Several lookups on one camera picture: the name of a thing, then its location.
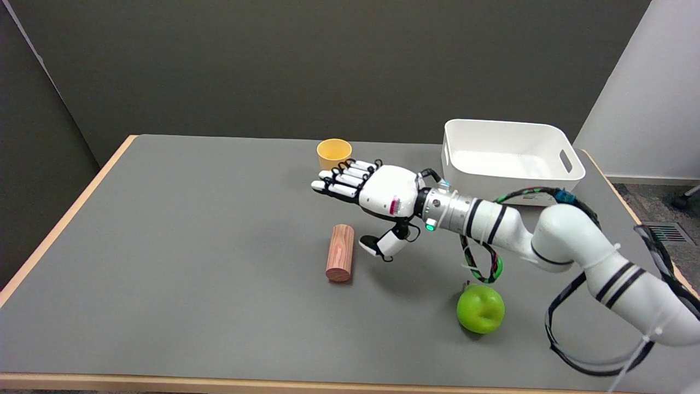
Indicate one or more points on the metal floor vent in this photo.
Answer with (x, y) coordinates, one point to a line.
(670, 234)

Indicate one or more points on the wooden cylinder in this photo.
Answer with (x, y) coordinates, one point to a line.
(339, 253)

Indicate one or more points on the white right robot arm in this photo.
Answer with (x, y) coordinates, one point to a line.
(563, 235)

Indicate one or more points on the yellow plastic cup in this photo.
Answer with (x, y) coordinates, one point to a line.
(332, 150)

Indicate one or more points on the white plastic bin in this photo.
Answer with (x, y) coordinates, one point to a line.
(508, 164)

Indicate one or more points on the black chair caster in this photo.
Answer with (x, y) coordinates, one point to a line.
(683, 200)

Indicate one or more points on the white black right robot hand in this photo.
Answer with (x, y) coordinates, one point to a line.
(388, 189)

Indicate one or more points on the green apple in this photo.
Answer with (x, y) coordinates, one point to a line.
(480, 309)

